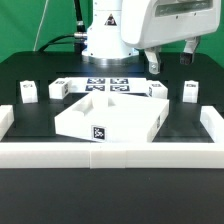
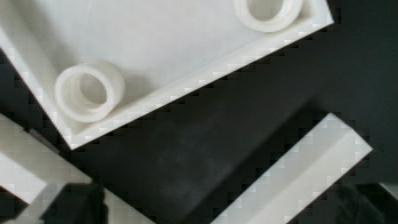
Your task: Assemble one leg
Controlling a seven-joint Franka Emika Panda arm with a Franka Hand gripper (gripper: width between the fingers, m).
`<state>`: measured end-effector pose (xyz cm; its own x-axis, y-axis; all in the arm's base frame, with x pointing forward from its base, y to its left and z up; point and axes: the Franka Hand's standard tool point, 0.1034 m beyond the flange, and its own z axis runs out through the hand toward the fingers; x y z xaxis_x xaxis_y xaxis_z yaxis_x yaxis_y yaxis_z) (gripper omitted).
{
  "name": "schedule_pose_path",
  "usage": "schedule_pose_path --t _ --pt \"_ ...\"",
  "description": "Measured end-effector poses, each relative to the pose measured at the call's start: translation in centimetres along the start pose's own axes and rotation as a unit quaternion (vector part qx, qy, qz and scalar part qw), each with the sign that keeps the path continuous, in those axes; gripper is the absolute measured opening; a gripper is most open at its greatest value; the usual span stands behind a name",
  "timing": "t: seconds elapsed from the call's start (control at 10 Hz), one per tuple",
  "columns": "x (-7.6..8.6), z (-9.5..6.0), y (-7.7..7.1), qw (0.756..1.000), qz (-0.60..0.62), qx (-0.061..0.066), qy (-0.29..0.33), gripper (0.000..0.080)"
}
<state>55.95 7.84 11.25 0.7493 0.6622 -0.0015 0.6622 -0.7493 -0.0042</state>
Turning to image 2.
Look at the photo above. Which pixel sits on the white square tabletop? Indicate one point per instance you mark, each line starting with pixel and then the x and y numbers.
pixel 175 41

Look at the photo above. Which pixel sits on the white U-shaped obstacle fence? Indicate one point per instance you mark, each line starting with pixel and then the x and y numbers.
pixel 207 181

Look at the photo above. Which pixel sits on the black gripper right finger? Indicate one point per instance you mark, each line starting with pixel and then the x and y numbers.
pixel 357 204

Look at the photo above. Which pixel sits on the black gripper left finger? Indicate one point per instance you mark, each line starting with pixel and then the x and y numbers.
pixel 78 207

